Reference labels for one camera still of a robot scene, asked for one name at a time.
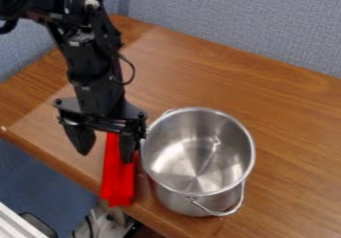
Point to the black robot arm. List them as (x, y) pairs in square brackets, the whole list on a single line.
[(90, 42)]

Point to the white device under table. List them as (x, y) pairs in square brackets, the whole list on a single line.
[(106, 222)]

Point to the red plastic block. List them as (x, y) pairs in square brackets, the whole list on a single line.
[(118, 180)]

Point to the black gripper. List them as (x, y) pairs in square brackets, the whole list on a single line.
[(99, 108)]

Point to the metal pot with handle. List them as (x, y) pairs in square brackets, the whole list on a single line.
[(198, 156)]

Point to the black white striped object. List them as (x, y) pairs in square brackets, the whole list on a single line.
[(23, 225)]

